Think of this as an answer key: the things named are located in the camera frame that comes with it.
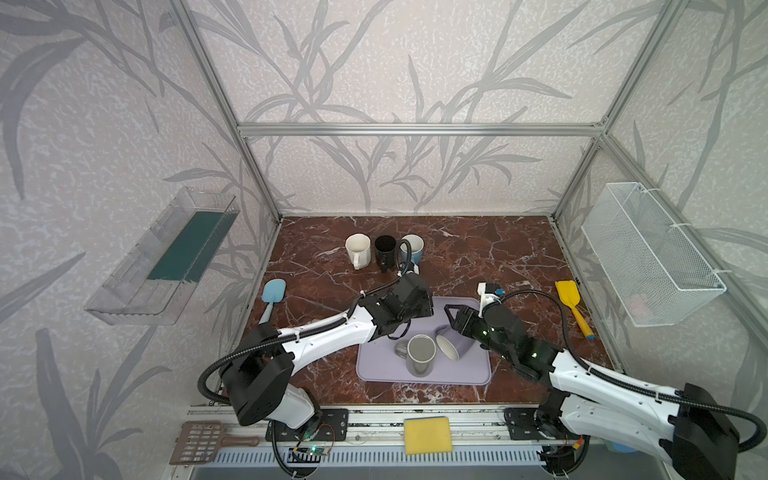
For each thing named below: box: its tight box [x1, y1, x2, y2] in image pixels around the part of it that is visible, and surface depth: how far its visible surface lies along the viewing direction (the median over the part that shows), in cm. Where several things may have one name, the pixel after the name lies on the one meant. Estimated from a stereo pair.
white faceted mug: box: [345, 233, 371, 270], surface depth 101 cm
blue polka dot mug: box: [400, 234, 425, 265], surface depth 101 cm
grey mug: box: [394, 333, 437, 378], surface depth 79 cm
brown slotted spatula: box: [169, 421, 260, 465], surface depth 72 cm
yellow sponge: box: [404, 416, 453, 455], surface depth 72 cm
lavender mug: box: [435, 324, 475, 361], surface depth 83 cm
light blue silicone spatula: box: [259, 278, 287, 325], surface depth 101 cm
